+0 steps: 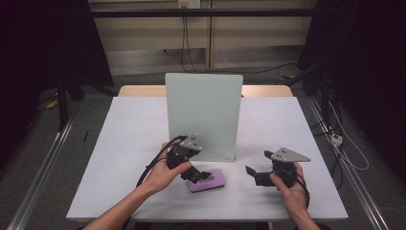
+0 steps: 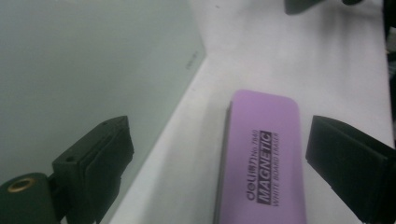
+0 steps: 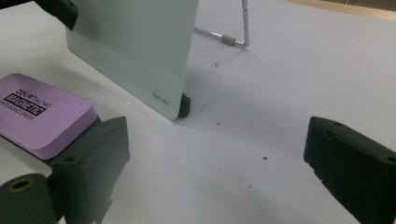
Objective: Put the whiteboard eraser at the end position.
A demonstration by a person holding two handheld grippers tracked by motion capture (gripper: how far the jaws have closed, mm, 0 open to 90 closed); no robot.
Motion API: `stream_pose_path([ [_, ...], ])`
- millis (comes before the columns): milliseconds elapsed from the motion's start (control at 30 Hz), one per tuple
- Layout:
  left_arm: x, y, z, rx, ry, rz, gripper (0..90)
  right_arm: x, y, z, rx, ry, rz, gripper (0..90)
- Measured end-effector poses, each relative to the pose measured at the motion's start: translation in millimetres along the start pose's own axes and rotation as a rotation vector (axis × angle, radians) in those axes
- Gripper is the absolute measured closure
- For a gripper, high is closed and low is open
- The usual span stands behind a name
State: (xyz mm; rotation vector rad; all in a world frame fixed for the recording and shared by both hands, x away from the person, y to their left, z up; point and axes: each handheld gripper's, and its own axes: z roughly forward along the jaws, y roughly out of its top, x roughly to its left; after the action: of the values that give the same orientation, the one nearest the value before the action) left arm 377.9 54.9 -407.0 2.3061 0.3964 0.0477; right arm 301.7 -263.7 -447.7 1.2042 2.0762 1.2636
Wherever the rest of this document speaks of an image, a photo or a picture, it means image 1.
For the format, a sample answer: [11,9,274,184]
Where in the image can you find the white wall socket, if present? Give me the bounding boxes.
[177,0,202,10]

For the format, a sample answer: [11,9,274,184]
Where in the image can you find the white floor cable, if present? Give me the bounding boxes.
[327,100,371,172]

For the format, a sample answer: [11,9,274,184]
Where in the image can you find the frosted glass whiteboard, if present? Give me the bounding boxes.
[165,72,244,164]

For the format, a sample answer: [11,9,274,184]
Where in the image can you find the dark curtain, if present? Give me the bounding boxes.
[296,0,406,183]
[0,0,115,167]

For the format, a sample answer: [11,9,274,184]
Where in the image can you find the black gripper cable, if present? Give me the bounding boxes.
[285,168,311,211]
[135,135,189,189]

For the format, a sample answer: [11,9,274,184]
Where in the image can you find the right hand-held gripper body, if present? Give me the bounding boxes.
[270,147,312,188]

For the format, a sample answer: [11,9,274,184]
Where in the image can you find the person's right hand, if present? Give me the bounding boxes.
[269,162,309,220]

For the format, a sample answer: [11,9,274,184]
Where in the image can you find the person's left hand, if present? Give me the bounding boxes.
[143,140,193,196]

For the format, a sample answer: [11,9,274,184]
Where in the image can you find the black floor cable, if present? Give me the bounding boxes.
[163,48,299,75]

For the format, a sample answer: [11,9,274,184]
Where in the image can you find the metal floor rail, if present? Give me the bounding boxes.
[305,95,391,230]
[5,104,81,230]

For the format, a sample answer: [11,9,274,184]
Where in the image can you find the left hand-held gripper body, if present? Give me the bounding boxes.
[166,133,203,171]

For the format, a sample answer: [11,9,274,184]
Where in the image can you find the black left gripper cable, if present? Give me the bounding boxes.
[135,135,189,189]

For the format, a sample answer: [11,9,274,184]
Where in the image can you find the white table cover sheet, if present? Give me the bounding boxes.
[66,96,349,222]

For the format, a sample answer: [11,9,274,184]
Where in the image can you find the purple board eraser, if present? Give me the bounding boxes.
[187,168,227,194]

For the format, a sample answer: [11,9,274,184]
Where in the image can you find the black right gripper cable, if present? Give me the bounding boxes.
[285,168,311,211]

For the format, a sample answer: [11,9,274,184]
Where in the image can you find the white power strip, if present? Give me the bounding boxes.
[329,133,344,147]

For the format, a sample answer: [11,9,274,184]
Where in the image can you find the black metal stand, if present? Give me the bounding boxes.
[55,71,84,132]

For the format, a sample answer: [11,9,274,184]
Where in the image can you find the wooden table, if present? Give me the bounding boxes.
[118,84,294,98]

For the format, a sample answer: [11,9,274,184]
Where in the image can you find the black horizontal bar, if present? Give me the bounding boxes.
[90,8,324,18]

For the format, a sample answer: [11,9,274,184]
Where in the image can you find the black hanging cables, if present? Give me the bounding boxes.
[179,15,199,75]

